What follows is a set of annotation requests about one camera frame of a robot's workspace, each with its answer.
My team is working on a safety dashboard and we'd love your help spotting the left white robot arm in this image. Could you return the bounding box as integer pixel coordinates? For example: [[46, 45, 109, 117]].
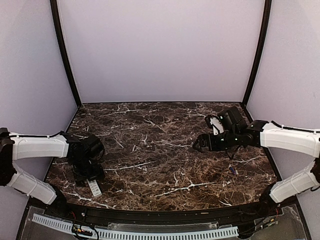
[[0, 127, 105, 218]]

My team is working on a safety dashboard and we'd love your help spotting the white remote control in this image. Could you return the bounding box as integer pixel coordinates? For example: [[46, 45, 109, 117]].
[[87, 180, 102, 198]]

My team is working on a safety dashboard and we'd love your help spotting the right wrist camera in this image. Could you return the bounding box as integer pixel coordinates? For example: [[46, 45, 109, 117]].
[[204, 115, 225, 136]]

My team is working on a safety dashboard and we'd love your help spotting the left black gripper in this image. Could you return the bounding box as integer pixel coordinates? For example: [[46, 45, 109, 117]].
[[70, 156, 105, 187]]

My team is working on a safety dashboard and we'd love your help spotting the white cable duct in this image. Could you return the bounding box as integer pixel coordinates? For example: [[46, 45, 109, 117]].
[[31, 213, 239, 240]]

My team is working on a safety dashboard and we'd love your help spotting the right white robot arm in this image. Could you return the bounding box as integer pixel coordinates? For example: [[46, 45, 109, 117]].
[[192, 107, 320, 217]]

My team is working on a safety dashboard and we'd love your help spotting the black frame post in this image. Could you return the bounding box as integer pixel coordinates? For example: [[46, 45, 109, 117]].
[[49, 0, 82, 108], [241, 0, 272, 108]]

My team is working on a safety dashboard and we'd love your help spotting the blue battery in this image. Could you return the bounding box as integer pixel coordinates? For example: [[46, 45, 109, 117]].
[[229, 167, 236, 175]]

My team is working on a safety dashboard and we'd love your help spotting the left black frame post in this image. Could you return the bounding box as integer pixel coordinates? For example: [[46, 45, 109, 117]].
[[49, 0, 82, 108]]

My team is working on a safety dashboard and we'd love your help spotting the right black frame post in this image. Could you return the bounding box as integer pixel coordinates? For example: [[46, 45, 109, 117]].
[[241, 0, 272, 108]]

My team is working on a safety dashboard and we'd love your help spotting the black front rail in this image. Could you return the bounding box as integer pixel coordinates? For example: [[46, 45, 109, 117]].
[[45, 202, 277, 226]]

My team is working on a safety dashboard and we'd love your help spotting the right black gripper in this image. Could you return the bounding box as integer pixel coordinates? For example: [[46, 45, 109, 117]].
[[192, 128, 240, 153]]

